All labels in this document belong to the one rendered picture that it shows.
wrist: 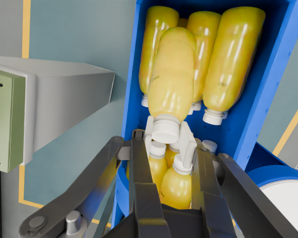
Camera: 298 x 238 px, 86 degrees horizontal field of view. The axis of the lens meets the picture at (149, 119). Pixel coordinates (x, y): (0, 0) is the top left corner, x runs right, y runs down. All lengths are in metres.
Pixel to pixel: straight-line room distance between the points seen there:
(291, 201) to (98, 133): 1.47
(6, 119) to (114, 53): 1.08
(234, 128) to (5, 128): 0.63
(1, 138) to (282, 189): 0.84
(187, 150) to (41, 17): 1.73
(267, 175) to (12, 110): 0.78
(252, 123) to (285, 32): 0.12
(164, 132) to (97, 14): 1.46
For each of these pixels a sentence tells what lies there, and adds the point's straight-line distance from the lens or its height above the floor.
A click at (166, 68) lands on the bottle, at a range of 0.25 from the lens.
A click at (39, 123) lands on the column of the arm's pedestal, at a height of 0.92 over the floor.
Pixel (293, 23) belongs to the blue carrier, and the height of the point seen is 1.21.
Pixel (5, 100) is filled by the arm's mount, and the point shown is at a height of 1.05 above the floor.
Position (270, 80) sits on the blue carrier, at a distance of 0.28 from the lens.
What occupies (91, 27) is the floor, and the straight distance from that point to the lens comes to 1.59.
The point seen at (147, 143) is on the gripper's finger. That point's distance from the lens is 0.16.
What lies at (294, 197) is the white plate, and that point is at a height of 1.04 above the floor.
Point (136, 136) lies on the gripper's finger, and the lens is 0.15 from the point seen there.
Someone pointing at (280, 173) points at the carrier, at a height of 1.00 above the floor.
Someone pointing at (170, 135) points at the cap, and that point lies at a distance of 0.21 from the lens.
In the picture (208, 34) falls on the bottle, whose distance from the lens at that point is 0.37.
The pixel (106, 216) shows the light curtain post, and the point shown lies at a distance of 1.62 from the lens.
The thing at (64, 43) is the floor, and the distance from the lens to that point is 1.68.
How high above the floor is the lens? 1.45
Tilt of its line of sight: 72 degrees down
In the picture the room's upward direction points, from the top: 167 degrees counter-clockwise
